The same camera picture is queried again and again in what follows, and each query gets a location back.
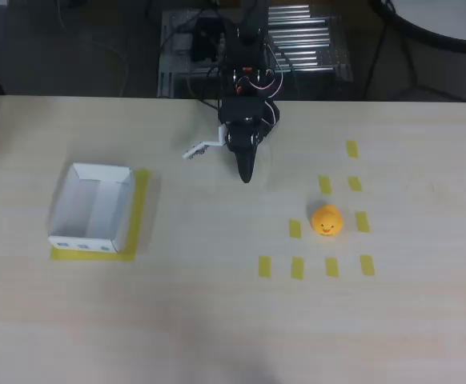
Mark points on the yellow rubber duck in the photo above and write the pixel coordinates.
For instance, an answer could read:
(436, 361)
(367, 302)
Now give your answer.
(327, 220)

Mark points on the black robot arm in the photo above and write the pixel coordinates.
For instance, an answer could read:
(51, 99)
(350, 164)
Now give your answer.
(249, 52)

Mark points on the white open cardboard box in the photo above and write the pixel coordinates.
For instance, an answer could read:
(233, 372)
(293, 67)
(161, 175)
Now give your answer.
(97, 208)

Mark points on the yellow tape strip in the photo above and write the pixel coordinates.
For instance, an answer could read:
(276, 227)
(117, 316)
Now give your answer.
(264, 266)
(362, 221)
(294, 229)
(297, 268)
(332, 267)
(324, 184)
(354, 183)
(367, 265)
(352, 149)

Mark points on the black device on cart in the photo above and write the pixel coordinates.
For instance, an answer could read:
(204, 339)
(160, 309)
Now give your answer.
(203, 44)

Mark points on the round white table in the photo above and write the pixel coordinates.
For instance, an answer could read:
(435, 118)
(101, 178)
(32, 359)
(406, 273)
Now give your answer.
(437, 24)

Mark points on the aluminium frame cart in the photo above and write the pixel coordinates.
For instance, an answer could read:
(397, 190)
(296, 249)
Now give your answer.
(309, 48)

